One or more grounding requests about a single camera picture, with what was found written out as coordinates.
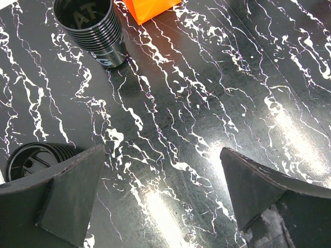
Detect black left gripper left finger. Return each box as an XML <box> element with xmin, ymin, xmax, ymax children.
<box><xmin>1</xmin><ymin>145</ymin><xmax>105</xmax><ymax>247</ymax></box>

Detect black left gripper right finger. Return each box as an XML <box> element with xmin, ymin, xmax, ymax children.
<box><xmin>220</xmin><ymin>147</ymin><xmax>330</xmax><ymax>247</ymax></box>

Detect stack of black cups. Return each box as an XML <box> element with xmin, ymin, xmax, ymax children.
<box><xmin>53</xmin><ymin>0</ymin><xmax>127</xmax><ymax>68</ymax></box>

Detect orange paper bag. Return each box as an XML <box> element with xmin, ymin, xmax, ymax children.
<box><xmin>123</xmin><ymin>0</ymin><xmax>181</xmax><ymax>25</ymax></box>

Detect stack of black lids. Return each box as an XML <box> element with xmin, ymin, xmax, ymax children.
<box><xmin>5</xmin><ymin>142</ymin><xmax>80</xmax><ymax>182</ymax></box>

